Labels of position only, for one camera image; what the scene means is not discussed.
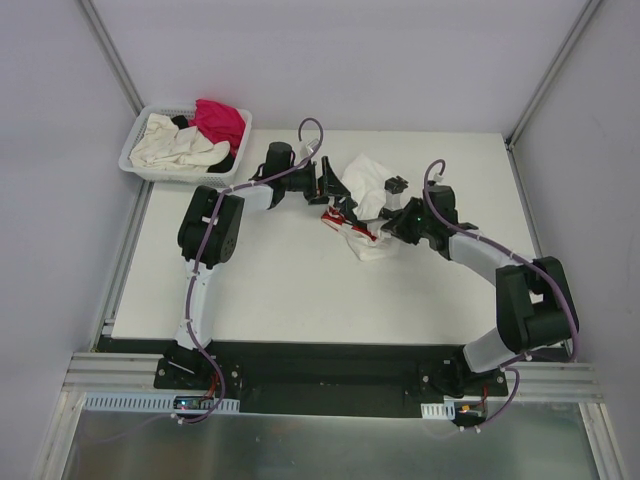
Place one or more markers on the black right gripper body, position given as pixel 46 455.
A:
pixel 398 226

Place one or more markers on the Coca-Cola print t-shirt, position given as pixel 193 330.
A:
pixel 365 245

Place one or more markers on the plain white t-shirt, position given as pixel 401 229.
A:
pixel 366 180

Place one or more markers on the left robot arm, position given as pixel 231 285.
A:
pixel 208 237

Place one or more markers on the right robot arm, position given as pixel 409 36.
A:
pixel 534 308

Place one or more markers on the black garment in basket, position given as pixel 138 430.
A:
pixel 222 165

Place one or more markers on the white plastic laundry basket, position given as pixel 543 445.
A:
pixel 216 180

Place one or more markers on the pink garment in basket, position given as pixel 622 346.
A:
pixel 219 122

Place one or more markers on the cream shirt in basket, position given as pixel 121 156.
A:
pixel 165 147

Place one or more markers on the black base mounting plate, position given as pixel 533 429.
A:
pixel 359 380

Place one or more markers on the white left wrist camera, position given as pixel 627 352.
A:
pixel 309 148

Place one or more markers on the aluminium frame post right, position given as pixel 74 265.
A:
pixel 577 30

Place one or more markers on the aluminium frame post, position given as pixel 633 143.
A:
pixel 577 30
pixel 110 52

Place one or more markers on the right white cable duct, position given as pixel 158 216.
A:
pixel 438 411

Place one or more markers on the white cable duct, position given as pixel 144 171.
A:
pixel 148 403
pixel 438 411

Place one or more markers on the aluminium extrusion rail right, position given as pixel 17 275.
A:
pixel 547 382

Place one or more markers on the aluminium extrusion rail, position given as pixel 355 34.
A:
pixel 547 382
pixel 111 372

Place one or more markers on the aluminium frame post left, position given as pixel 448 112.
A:
pixel 110 52

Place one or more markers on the aluminium extrusion rail left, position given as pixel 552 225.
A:
pixel 111 372

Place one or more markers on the left white cable duct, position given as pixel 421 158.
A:
pixel 148 403

